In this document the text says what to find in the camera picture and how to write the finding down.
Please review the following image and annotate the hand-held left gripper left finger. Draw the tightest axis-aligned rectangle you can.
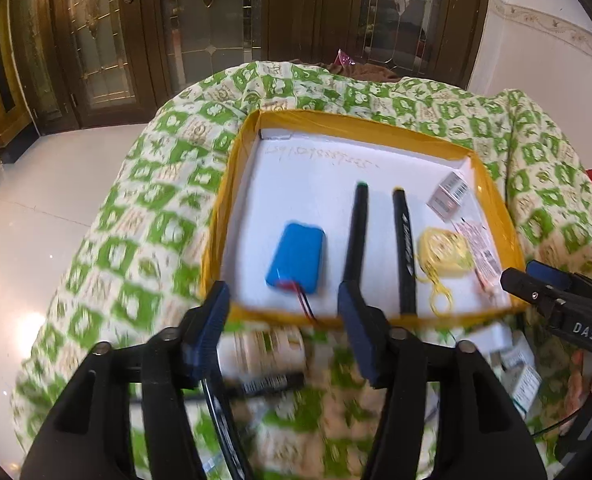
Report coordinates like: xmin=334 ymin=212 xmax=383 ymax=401
xmin=20 ymin=280 xmax=231 ymax=480

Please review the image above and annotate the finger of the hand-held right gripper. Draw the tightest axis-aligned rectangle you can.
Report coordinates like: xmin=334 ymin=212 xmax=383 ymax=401
xmin=500 ymin=267 xmax=559 ymax=313
xmin=526 ymin=260 xmax=574 ymax=288

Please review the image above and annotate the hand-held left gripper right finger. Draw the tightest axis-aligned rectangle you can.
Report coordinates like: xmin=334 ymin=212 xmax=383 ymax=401
xmin=338 ymin=280 xmax=547 ymax=480

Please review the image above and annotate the pink ointment tube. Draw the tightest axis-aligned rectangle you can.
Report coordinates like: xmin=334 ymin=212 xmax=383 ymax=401
xmin=453 ymin=217 xmax=507 ymax=306

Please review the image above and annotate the white pill bottle green label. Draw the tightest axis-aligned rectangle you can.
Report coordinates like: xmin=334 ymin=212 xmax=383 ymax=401
xmin=231 ymin=330 xmax=307 ymax=376

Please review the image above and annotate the white plug charger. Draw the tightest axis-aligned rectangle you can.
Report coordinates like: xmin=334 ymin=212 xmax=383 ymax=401
xmin=468 ymin=322 xmax=509 ymax=353

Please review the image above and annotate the white medicine box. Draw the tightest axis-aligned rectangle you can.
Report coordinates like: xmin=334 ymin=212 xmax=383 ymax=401
xmin=496 ymin=345 xmax=534 ymax=376
xmin=508 ymin=365 xmax=544 ymax=411

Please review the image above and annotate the black marker purple cap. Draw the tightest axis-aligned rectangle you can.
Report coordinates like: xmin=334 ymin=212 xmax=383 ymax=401
xmin=226 ymin=371 xmax=307 ymax=401

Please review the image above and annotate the yellow cartoon keychain case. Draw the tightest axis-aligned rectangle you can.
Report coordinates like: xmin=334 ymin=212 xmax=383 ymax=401
xmin=416 ymin=226 xmax=477 ymax=317

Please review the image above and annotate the black marker yellow cap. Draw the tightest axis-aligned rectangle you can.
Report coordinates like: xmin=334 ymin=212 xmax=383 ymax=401
xmin=392 ymin=187 xmax=417 ymax=317

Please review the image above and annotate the black marker green cap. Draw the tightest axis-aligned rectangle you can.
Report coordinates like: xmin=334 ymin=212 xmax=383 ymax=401
xmin=342 ymin=181 xmax=371 ymax=286

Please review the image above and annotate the blue battery pack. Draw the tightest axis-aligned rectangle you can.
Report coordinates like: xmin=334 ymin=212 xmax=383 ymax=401
xmin=266 ymin=221 xmax=327 ymax=323

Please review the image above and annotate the small grey cardboard box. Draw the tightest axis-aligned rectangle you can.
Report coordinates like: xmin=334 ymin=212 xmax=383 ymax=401
xmin=426 ymin=170 xmax=472 ymax=222

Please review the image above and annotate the yellow cardboard box tray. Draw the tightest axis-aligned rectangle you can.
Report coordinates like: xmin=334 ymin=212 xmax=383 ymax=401
xmin=199 ymin=108 xmax=527 ymax=328

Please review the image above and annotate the green printed blanket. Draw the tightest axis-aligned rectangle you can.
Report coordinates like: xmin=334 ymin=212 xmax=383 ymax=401
xmin=10 ymin=60 xmax=592 ymax=480

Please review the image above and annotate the brown cloth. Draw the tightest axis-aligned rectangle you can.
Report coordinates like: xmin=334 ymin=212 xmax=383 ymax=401
xmin=326 ymin=62 xmax=401 ymax=81

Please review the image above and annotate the wooden door with glass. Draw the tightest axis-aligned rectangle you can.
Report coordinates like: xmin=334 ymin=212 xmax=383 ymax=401
xmin=50 ymin=0 xmax=177 ymax=126
xmin=326 ymin=0 xmax=492 ymax=86

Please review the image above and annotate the black cable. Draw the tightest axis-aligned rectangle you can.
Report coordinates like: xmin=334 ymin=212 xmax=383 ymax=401
xmin=198 ymin=350 xmax=254 ymax=480

